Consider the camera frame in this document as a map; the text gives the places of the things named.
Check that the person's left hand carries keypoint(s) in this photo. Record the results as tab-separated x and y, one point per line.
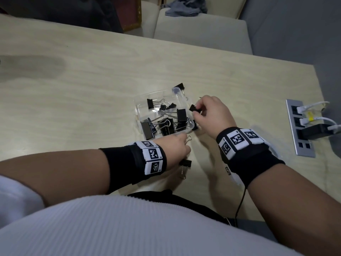
174	149

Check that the person's right hand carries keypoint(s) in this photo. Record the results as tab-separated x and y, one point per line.
215	117

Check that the single black binder clip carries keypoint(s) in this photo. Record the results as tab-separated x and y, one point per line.
194	125
185	163
194	107
179	86

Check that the black charger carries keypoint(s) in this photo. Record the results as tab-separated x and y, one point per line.
317	131

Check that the black left wristband with markers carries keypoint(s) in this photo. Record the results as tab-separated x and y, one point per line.
125	165

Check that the dark grey jacket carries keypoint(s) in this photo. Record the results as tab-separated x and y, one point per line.
66	10

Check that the silver socket panel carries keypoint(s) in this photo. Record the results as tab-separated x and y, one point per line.
305	149

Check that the transparent plastic box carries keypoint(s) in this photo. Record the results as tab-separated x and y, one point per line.
141	109

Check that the person's right forearm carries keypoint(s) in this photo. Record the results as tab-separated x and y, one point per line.
293	207

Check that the grey cloth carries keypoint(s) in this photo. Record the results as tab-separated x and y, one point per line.
186	7

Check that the pile of black binder clips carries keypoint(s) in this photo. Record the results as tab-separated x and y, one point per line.
166	127

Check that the red sign board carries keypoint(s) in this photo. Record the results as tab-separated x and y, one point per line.
128	13

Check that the beige upholstered chair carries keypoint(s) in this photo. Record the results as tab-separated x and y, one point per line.
149	18
202	31

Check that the white ribbed shirt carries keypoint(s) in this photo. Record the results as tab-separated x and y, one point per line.
120	229

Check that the black waist belt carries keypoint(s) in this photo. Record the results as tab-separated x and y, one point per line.
181	202

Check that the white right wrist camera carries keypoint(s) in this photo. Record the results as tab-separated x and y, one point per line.
231	174

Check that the person's left forearm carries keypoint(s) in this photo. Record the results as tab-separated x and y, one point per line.
58	175

